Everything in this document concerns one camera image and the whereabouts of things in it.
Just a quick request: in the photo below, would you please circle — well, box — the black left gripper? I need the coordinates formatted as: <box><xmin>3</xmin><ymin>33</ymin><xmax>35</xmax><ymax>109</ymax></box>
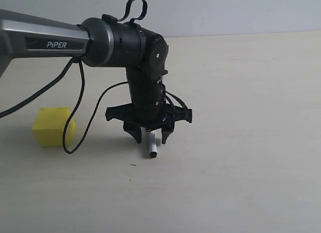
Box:
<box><xmin>105</xmin><ymin>103</ymin><xmax>193</xmax><ymax>144</ymax></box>

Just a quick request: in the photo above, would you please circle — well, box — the black white marker pen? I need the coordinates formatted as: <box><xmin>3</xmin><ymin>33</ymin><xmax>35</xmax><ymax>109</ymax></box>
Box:
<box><xmin>146</xmin><ymin>131</ymin><xmax>157</xmax><ymax>158</ymax></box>

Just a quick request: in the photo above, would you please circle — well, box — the yellow foam cube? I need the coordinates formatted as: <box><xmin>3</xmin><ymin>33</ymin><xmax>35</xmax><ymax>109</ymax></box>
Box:
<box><xmin>32</xmin><ymin>107</ymin><xmax>71</xmax><ymax>147</ymax></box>

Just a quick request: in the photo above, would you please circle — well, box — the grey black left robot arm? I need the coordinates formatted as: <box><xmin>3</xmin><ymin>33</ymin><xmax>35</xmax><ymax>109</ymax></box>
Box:
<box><xmin>1</xmin><ymin>10</ymin><xmax>192</xmax><ymax>143</ymax></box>

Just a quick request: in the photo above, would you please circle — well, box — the thin black camera cable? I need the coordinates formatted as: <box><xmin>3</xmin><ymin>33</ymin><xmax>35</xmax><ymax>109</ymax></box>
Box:
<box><xmin>62</xmin><ymin>61</ymin><xmax>130</xmax><ymax>154</ymax></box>

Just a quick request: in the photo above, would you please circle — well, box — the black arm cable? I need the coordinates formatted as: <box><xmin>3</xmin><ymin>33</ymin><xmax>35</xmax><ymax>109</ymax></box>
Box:
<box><xmin>0</xmin><ymin>57</ymin><xmax>83</xmax><ymax>118</ymax></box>

